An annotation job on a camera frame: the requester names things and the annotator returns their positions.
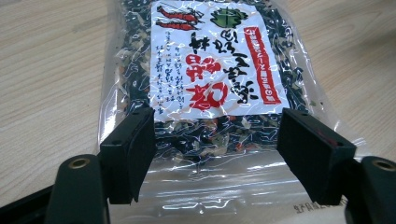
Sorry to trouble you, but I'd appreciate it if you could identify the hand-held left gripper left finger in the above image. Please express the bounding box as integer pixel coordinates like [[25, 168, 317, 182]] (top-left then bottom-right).
[[98, 106, 158, 205]]

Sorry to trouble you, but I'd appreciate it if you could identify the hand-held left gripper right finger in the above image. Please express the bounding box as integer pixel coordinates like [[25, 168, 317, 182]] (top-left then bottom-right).
[[276, 107, 358, 206]]

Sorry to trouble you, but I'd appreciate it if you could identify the clear dried vegetable packet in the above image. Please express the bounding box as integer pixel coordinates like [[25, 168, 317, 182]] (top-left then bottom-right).
[[96, 0, 372, 224]]

